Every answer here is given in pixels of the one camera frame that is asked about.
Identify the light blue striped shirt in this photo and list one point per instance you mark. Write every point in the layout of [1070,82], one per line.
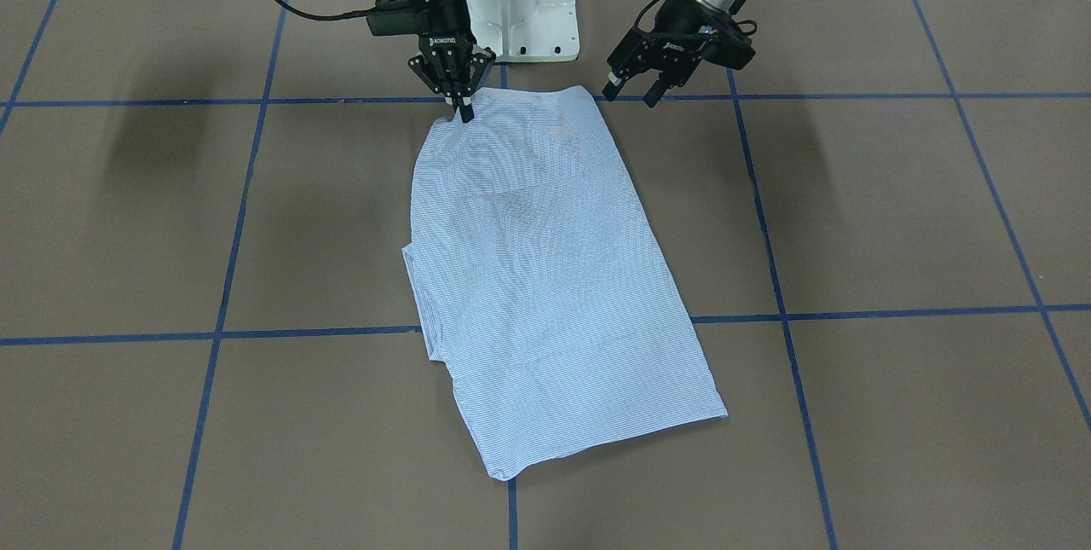
[541,287]

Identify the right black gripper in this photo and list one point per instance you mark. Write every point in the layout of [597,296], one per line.
[444,24]

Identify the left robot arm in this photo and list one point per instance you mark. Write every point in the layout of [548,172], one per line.
[674,37]

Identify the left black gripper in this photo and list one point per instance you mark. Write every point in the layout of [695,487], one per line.
[676,14]

